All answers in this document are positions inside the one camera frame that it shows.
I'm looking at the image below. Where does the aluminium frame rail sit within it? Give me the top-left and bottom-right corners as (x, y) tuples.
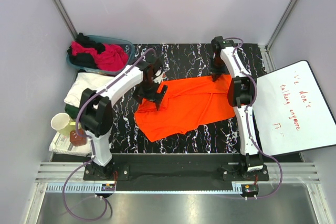
(36, 162), (320, 184)

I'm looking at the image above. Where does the dark red cube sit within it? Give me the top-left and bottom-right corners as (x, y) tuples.
(70, 129), (87, 147)

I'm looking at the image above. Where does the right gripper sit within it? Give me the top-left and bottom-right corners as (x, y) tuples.
(209, 56), (225, 82)

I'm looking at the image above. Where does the yellow-green mug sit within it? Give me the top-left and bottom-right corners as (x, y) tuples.
(50, 113), (76, 136)

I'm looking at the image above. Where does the whiteboard with red writing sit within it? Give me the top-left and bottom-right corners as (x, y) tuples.
(253, 60), (335, 156)

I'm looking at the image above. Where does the clear blue plastic bin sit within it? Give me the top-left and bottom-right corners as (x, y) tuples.
(66, 33), (135, 77)

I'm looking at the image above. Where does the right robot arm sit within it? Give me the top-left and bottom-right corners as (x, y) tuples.
(209, 36), (266, 182)

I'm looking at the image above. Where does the orange t-shirt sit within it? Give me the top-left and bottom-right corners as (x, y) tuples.
(134, 75), (235, 142)

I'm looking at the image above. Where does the stack of papers and books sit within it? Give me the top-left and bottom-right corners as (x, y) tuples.
(49, 132), (91, 156)

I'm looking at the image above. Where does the black t-shirt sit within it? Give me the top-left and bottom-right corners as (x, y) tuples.
(67, 33), (106, 69)

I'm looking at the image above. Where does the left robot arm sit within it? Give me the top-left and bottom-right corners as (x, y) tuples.
(76, 55), (167, 181)

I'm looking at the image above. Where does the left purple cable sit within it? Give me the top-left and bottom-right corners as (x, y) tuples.
(61, 48), (158, 220)

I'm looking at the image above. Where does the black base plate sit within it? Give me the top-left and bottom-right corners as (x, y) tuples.
(83, 154), (269, 194)

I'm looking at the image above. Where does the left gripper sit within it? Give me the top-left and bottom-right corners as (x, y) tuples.
(133, 79), (167, 109)

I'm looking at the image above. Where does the magenta t-shirt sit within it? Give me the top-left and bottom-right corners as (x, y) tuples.
(69, 41), (130, 71)

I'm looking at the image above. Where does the folded dark green t-shirt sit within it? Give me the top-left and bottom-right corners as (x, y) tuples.
(65, 104), (79, 120)

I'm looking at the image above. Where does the folded white t-shirt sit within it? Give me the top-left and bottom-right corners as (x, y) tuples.
(64, 72), (114, 108)

